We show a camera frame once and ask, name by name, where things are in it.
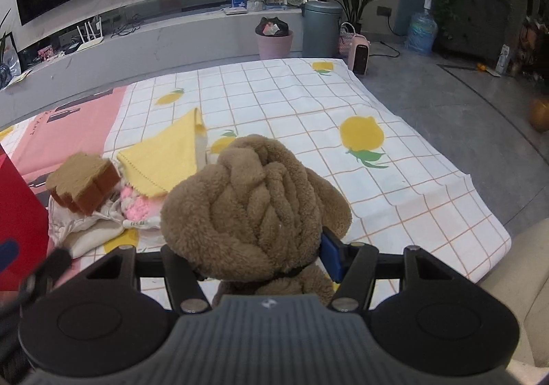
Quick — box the cream sofa cushion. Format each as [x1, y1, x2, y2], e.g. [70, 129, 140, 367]
[479, 220, 549, 369]

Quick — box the white bottle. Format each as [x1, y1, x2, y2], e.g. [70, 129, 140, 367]
[495, 44, 512, 75]

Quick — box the pink crochet toy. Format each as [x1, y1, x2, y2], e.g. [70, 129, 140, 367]
[119, 185, 166, 232]

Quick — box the marble television console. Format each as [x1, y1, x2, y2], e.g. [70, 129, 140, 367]
[0, 5, 306, 129]

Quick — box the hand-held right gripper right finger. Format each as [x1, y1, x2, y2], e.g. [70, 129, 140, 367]
[321, 228, 485, 314]

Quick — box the white router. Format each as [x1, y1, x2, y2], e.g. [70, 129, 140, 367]
[76, 16, 105, 52]

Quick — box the pink printed mat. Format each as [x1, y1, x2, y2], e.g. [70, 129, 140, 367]
[0, 85, 130, 295]

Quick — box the pink waste bin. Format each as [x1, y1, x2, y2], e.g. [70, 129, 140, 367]
[256, 17, 295, 61]

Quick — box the dark drawer cabinet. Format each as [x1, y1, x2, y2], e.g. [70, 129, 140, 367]
[442, 0, 529, 65]

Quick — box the red square box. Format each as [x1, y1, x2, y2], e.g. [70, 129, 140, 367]
[0, 152, 50, 292]

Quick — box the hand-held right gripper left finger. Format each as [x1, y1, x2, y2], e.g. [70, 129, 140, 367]
[51, 244, 212, 315]

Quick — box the golden round pot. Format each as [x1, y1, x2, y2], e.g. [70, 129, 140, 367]
[527, 95, 549, 133]

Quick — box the white drawstring bag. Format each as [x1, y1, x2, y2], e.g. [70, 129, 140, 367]
[47, 192, 139, 258]

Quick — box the black cable bundle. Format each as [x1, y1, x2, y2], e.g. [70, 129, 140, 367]
[112, 15, 142, 38]

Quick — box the grey trash can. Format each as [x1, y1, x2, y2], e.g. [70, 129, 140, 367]
[302, 0, 344, 59]

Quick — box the brown toast-shaped sponge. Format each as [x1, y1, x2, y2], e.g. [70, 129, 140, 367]
[46, 152, 122, 217]

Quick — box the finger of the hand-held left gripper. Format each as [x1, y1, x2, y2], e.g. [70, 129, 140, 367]
[0, 248, 72, 321]
[0, 239, 21, 273]

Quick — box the pink woven basket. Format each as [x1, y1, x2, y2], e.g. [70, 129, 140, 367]
[339, 22, 358, 57]

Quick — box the lemon print checked blanket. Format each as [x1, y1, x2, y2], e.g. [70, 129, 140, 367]
[102, 57, 514, 283]

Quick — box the brown braided plush toy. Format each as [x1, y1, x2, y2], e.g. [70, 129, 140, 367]
[160, 134, 353, 309]

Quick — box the pink space heater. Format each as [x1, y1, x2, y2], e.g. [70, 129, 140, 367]
[348, 34, 372, 76]

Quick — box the yellow cloth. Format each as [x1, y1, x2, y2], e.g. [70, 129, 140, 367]
[117, 107, 208, 199]

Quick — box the blue water jug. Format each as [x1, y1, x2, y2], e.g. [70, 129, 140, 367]
[405, 0, 439, 56]

